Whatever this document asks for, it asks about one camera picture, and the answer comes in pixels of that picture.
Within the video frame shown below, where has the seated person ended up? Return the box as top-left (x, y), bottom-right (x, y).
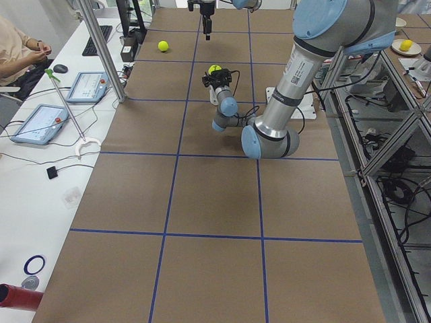
top-left (1, 17), bottom-right (53, 101)

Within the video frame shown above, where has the aluminium frame post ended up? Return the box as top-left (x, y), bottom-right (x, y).
top-left (77, 0), bottom-right (126, 103)

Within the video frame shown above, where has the yellow Wilson tennis ball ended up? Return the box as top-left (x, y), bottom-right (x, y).
top-left (207, 65), bottom-right (222, 75)

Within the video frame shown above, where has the black monitor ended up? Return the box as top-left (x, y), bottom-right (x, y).
top-left (116, 0), bottom-right (147, 39)

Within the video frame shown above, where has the black box with label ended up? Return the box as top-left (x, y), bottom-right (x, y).
top-left (121, 37), bottom-right (138, 63)

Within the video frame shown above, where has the near blue teach pendant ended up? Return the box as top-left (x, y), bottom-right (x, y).
top-left (11, 104), bottom-right (69, 145)

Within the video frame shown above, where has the blue ring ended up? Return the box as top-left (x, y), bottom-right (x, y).
top-left (23, 254), bottom-right (46, 276)

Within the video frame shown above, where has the black computer keyboard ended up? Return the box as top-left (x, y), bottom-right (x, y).
top-left (81, 25), bottom-right (114, 57)

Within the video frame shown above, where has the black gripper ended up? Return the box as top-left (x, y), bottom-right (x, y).
top-left (199, 0), bottom-right (216, 41)
top-left (202, 73), bottom-right (231, 88)

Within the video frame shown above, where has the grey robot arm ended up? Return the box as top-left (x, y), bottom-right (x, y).
top-left (202, 1), bottom-right (398, 159)
top-left (196, 0), bottom-right (261, 40)

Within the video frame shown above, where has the metal reacher grabber stick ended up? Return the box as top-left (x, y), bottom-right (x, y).
top-left (44, 68), bottom-right (102, 159)

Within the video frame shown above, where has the red cylinder bottle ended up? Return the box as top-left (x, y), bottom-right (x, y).
top-left (1, 283), bottom-right (44, 312)

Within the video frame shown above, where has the grey computer mouse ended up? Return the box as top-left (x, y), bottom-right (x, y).
top-left (53, 64), bottom-right (69, 74)

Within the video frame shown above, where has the far blue teach pendant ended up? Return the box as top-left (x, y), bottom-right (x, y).
top-left (65, 71), bottom-right (109, 104)

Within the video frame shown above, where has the small black square pad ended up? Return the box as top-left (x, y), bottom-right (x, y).
top-left (46, 166), bottom-right (58, 180)

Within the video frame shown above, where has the blue teach pendant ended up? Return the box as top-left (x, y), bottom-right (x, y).
top-left (65, 71), bottom-right (109, 104)
top-left (11, 104), bottom-right (69, 145)

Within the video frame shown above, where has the plate with lemon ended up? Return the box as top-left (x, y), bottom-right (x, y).
top-left (391, 39), bottom-right (422, 57)

